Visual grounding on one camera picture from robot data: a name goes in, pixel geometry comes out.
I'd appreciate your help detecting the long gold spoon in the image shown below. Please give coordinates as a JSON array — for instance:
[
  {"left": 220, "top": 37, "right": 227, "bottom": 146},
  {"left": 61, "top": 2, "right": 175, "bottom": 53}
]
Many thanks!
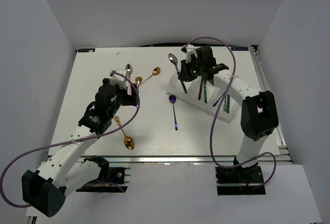
[{"left": 138, "top": 67, "right": 161, "bottom": 87}]

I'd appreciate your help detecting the dark blue purple spoon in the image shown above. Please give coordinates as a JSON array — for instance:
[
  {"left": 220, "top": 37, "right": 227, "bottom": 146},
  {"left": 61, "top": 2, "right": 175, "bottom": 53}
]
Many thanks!
[{"left": 169, "top": 94, "right": 178, "bottom": 131}]

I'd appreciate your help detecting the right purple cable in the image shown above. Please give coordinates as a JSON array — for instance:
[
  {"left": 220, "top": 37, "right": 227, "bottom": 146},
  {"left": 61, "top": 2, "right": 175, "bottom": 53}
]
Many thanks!
[{"left": 184, "top": 37, "right": 278, "bottom": 189}]

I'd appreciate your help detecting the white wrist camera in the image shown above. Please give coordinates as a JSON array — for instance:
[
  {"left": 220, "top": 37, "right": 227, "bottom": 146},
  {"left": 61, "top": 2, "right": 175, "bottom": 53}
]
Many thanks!
[
  {"left": 110, "top": 68, "right": 132, "bottom": 95},
  {"left": 180, "top": 44, "right": 196, "bottom": 65}
]

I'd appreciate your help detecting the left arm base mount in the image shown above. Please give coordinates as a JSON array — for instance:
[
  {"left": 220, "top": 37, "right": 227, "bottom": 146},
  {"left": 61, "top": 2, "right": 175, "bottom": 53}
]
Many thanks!
[{"left": 76, "top": 156, "right": 128, "bottom": 193}]

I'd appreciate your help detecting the gold bowl purple handle spoon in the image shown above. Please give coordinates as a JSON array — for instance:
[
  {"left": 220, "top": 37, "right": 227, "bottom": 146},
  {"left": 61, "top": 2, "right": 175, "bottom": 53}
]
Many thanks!
[{"left": 135, "top": 76, "right": 142, "bottom": 91}]

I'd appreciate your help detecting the blue label sticker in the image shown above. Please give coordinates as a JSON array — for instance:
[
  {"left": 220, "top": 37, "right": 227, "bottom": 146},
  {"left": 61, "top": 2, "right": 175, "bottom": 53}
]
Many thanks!
[
  {"left": 77, "top": 48, "right": 95, "bottom": 53},
  {"left": 231, "top": 46, "right": 249, "bottom": 51}
]

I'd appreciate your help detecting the aluminium rail right side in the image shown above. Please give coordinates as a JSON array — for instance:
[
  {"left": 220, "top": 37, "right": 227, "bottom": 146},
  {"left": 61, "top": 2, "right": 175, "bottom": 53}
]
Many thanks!
[{"left": 249, "top": 45, "right": 292, "bottom": 163}]

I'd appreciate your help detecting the blue label sticker left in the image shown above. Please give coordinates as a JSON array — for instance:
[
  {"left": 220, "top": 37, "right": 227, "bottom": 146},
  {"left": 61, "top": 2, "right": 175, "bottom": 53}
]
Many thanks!
[{"left": 77, "top": 48, "right": 95, "bottom": 53}]

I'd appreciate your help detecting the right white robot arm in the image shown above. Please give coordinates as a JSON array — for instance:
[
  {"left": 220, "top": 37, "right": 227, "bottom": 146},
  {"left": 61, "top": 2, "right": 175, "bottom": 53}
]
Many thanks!
[{"left": 178, "top": 45, "right": 279, "bottom": 182}]

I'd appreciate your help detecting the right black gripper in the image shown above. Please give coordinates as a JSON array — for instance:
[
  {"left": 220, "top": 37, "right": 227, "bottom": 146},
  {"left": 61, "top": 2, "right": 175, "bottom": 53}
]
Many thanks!
[{"left": 178, "top": 57, "right": 204, "bottom": 82}]

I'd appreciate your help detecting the purple cable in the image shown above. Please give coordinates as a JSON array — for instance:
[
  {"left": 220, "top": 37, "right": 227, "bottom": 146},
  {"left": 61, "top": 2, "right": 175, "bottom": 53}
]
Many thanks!
[
  {"left": 0, "top": 70, "right": 141, "bottom": 207},
  {"left": 184, "top": 37, "right": 278, "bottom": 189}
]

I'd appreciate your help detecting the white three-compartment tray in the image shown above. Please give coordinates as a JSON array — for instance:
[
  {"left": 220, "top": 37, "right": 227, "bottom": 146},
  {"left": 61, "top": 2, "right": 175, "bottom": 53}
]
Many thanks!
[{"left": 166, "top": 73, "right": 224, "bottom": 116}]

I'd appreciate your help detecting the silver knife dark patterned handle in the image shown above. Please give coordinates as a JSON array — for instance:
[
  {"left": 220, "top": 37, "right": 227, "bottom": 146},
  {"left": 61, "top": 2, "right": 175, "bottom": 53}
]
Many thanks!
[{"left": 198, "top": 79, "right": 204, "bottom": 101}]

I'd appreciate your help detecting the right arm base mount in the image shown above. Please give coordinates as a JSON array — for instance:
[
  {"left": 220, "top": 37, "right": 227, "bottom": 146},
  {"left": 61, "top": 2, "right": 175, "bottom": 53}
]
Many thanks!
[{"left": 216, "top": 166, "right": 266, "bottom": 196}]

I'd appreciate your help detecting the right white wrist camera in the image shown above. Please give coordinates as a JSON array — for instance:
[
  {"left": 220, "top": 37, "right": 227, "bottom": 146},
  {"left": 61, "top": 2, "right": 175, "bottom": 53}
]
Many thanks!
[{"left": 180, "top": 44, "right": 196, "bottom": 65}]

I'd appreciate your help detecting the silver fork green patterned handle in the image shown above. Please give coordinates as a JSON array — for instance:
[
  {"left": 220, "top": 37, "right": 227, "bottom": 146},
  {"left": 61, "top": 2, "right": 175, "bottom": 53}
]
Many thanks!
[{"left": 226, "top": 95, "right": 230, "bottom": 114}]

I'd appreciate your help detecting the blue label sticker right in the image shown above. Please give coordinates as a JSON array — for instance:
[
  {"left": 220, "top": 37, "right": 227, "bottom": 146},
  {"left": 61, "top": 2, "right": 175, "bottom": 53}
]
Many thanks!
[{"left": 231, "top": 46, "right": 249, "bottom": 51}]

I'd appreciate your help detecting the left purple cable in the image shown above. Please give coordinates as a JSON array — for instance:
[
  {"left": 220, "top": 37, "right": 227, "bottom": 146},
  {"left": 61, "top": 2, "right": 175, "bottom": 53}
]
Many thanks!
[{"left": 0, "top": 70, "right": 141, "bottom": 207}]

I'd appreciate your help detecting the blue metallic fork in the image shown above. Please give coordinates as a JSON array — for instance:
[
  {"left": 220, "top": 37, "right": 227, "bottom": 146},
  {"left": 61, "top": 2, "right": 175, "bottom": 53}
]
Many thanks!
[{"left": 212, "top": 96, "right": 222, "bottom": 107}]

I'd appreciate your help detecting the silver knife green patterned handle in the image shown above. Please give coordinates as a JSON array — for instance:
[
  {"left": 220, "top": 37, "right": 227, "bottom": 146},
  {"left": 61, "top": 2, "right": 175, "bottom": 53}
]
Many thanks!
[{"left": 203, "top": 80, "right": 208, "bottom": 104}]

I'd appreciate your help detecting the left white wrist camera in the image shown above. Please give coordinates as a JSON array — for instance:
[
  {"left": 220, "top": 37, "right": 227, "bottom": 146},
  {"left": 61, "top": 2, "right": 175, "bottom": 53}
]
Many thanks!
[{"left": 110, "top": 68, "right": 132, "bottom": 95}]

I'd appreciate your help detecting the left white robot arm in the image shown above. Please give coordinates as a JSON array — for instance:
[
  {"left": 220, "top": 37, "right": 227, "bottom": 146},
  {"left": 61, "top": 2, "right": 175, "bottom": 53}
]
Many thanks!
[{"left": 22, "top": 75, "right": 139, "bottom": 217}]

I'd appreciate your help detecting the silver spoon green patterned handle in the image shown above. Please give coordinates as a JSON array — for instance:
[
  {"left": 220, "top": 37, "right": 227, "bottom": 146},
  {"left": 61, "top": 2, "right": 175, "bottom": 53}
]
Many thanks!
[{"left": 168, "top": 53, "right": 188, "bottom": 94}]

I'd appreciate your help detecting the ornate gold spoon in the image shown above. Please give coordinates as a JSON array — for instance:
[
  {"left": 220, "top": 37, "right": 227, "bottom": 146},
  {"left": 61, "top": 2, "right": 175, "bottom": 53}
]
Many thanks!
[{"left": 114, "top": 116, "right": 135, "bottom": 150}]

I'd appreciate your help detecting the silver spoon pink handle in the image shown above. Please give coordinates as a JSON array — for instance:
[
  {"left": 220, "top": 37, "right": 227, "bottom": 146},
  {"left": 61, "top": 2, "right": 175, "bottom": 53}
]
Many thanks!
[{"left": 125, "top": 63, "right": 133, "bottom": 79}]

